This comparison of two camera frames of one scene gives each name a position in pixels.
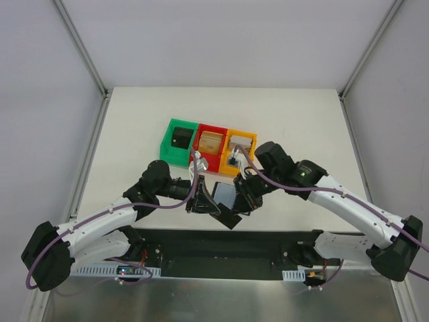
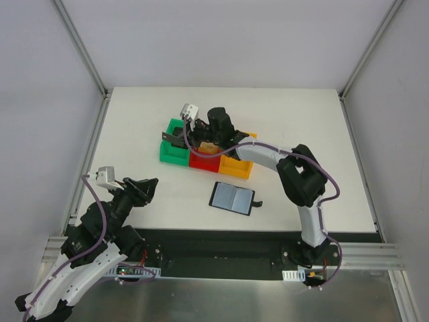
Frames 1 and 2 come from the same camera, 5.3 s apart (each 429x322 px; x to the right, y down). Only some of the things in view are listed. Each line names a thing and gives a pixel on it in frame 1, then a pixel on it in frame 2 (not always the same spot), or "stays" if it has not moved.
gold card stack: x=210 y=142 stays
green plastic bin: x=169 y=153 stays
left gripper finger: x=204 y=194 → x=140 y=185
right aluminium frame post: x=392 y=10 stays
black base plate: x=224 y=253 stays
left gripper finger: x=201 y=202 → x=147 y=186
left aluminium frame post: x=106 y=92 stays
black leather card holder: x=224 y=194 stays
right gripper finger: x=244 y=203 → x=181 y=136
